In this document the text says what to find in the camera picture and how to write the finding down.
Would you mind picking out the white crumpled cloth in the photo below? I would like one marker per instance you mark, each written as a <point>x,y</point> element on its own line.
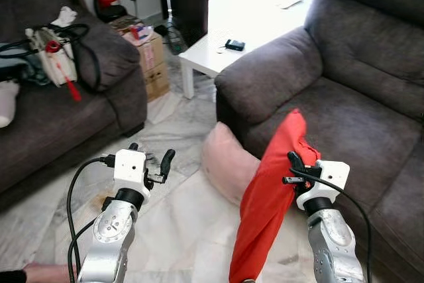
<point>65,16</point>

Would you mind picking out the person forearm black sleeve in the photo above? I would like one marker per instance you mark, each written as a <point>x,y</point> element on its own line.
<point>12,277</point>

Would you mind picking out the person bare hand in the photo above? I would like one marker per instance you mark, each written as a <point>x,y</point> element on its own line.
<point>46,274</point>

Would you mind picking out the small blue red can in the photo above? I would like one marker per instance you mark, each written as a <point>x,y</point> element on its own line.
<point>138,32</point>

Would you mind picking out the black power adapter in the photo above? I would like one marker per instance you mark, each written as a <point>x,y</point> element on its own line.
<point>161,30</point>

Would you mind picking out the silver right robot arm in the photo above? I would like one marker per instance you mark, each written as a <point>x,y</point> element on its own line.
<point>334,243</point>

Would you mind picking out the plain brown cardboard box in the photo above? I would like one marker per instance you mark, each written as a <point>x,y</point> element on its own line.
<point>159,85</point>

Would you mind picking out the power strip with green light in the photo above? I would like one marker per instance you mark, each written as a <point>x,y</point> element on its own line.
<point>177,41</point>

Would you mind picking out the patterned brown tin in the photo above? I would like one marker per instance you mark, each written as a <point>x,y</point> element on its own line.
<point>122,24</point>

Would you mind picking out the cardboard box with pink tape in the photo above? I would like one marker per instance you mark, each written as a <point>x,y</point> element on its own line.
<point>154,54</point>

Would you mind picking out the red tassel ornament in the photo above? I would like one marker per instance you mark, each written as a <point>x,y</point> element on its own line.
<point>53,46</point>

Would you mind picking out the off-white stuffed cushion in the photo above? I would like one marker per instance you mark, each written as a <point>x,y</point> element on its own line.
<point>8,104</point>

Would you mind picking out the grey brown long sofa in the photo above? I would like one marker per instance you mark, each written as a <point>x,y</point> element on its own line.
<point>53,130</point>

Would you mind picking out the pale pink pillow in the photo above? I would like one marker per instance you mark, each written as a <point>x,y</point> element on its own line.
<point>225,160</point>

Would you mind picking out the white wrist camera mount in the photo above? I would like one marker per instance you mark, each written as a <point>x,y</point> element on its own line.
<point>129,167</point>
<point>331,173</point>

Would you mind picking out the pink plate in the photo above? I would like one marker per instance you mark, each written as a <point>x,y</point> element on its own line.
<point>149,39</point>

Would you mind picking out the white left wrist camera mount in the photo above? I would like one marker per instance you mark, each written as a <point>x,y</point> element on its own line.
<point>129,167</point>

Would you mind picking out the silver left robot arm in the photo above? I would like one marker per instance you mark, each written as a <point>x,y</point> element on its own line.
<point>109,236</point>

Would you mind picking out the dark grey two-seat sofa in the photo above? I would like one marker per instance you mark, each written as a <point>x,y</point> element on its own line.
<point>358,97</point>

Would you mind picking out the white coffee table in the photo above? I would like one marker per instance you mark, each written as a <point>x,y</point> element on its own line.
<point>205,57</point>

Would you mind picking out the grey blue jacket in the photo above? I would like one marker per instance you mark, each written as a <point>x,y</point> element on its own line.
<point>20,67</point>

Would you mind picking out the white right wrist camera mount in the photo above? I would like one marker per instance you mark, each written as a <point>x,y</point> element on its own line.
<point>331,173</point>

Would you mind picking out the small black device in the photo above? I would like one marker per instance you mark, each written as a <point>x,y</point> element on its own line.
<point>234,45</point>

